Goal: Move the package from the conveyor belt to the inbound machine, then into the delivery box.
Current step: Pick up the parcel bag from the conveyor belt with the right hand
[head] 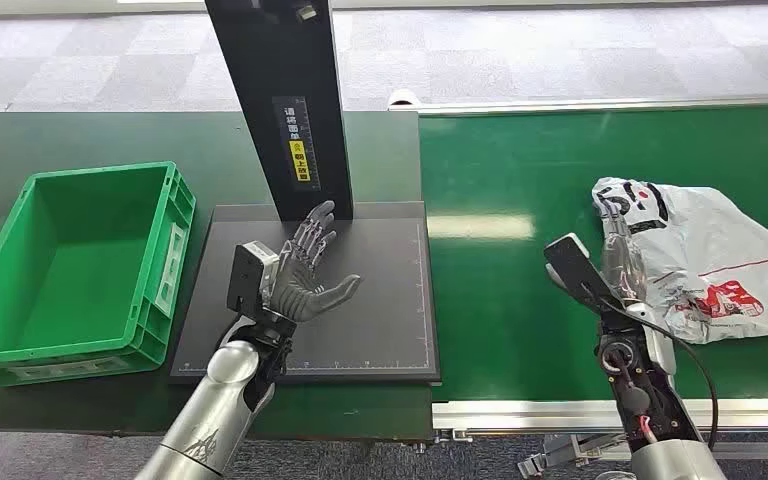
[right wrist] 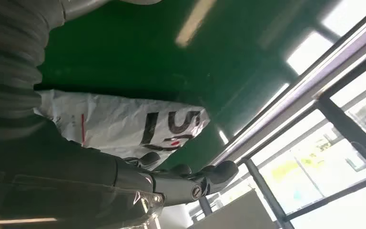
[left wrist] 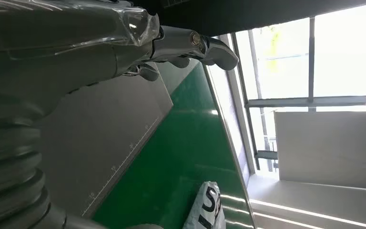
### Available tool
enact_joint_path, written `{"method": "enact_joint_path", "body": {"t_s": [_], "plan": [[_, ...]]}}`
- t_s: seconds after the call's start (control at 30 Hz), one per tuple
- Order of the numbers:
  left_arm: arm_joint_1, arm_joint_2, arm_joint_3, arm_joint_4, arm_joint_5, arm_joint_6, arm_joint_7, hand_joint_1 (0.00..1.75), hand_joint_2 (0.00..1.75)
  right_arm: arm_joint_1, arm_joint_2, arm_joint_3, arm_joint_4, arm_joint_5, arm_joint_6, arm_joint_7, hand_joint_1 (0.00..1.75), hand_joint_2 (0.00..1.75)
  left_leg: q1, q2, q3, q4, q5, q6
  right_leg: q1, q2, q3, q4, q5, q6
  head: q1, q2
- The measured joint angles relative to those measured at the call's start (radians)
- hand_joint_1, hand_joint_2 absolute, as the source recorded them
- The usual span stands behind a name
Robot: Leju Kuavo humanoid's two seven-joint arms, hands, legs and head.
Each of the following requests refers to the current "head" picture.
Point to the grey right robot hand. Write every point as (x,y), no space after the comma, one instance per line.
(622,265)

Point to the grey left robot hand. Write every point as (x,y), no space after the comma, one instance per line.
(298,291)

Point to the grey plastic courier package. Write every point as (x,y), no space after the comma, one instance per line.
(715,252)

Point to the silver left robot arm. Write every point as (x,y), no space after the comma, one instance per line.
(215,411)

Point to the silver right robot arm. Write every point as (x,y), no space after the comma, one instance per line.
(649,397)

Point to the green conveyor belt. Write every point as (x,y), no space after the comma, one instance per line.
(523,172)

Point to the black weighing platform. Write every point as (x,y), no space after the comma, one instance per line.
(371,305)

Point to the black yellow column label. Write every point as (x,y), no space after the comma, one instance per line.
(298,152)

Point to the black scanner column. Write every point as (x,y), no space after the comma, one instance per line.
(278,73)

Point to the green plastic crate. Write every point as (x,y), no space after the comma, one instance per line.
(72,265)

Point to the dark green table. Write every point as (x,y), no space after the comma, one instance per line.
(92,136)

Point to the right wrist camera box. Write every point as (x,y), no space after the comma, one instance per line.
(573,268)

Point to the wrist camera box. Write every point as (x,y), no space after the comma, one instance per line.
(248,272)
(573,268)

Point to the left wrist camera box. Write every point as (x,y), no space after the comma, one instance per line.
(248,272)

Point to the metal conveyor bracket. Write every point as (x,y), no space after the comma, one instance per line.
(556,454)

